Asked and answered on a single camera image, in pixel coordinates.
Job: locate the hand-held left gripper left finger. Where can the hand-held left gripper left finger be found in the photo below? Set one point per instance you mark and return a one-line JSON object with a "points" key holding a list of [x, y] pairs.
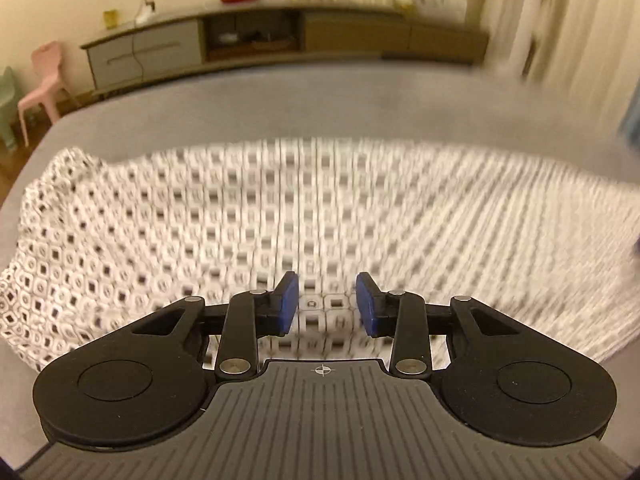
{"points": [[287, 305]]}

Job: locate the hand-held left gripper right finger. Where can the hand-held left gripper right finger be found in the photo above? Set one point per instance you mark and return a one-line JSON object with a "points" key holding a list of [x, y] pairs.
{"points": [[366, 305]]}

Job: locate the white black-patterned pants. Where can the white black-patterned pants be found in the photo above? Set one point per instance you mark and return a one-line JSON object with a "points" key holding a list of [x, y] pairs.
{"points": [[200, 220]]}

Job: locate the round metal tin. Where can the round metal tin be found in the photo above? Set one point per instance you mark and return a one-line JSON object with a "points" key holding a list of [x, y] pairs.
{"points": [[228, 38]]}

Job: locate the long grey-brown TV cabinet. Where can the long grey-brown TV cabinet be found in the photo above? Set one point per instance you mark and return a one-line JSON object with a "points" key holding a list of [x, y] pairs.
{"points": [[350, 32]]}

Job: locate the white standing air conditioner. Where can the white standing air conditioner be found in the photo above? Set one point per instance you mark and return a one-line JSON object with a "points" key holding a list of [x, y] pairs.
{"points": [[520, 45]]}

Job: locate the white basket of small boxes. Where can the white basket of small boxes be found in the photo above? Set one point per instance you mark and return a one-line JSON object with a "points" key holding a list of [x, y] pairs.
{"points": [[440, 2]]}

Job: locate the yellow cup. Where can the yellow cup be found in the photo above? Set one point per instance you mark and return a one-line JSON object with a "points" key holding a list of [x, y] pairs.
{"points": [[111, 18]]}

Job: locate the pink plastic chair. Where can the pink plastic chair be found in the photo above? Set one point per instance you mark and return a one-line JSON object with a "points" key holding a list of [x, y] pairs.
{"points": [[47, 65]]}

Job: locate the green plastic chair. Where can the green plastic chair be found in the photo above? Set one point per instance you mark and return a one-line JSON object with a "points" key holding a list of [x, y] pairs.
{"points": [[7, 105]]}

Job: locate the cream curtain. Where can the cream curtain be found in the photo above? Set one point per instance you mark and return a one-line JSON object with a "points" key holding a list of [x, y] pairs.
{"points": [[575, 25]]}

